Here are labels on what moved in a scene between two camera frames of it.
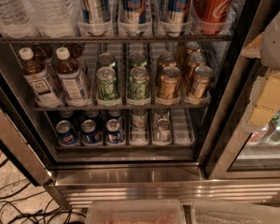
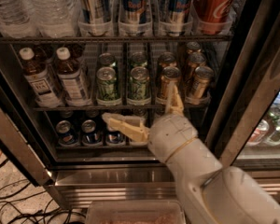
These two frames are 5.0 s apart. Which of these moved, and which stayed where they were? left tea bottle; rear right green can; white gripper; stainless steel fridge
Moved: white gripper
Stayed: rear right green can; stainless steel fridge; left tea bottle
